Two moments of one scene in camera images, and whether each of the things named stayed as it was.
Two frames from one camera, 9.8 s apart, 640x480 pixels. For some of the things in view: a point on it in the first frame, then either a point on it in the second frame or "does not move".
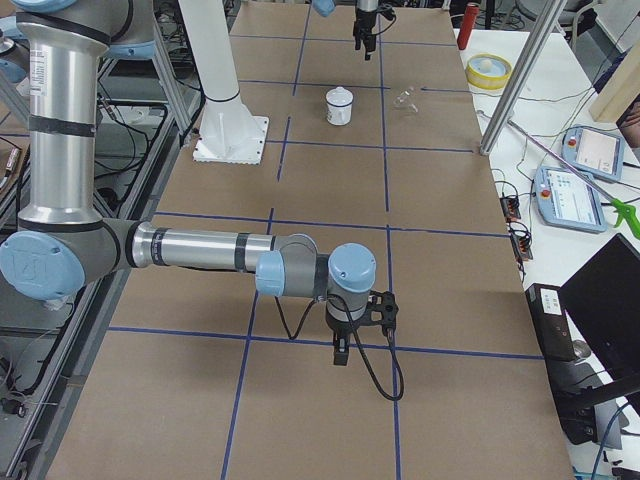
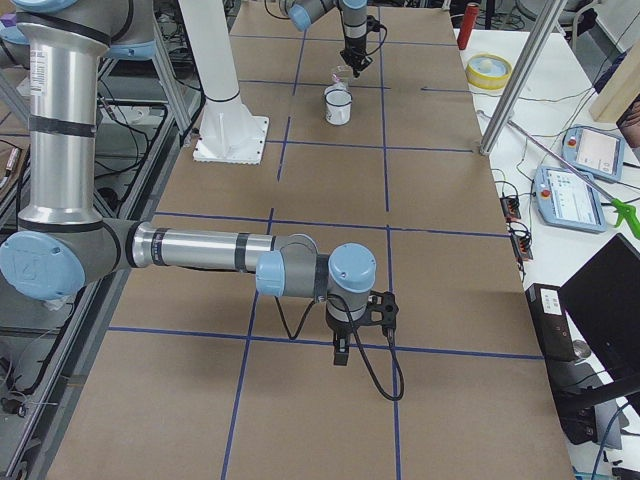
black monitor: x=603 y=298 does not move
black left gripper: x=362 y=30 to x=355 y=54
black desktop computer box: x=553 y=324 does not move
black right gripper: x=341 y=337 does not move
